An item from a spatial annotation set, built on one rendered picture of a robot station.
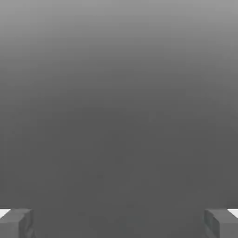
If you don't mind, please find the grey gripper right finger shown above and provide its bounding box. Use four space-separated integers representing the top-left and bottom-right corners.
203 208 238 238

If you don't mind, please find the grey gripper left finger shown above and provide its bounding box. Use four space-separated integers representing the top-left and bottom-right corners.
0 208 35 238

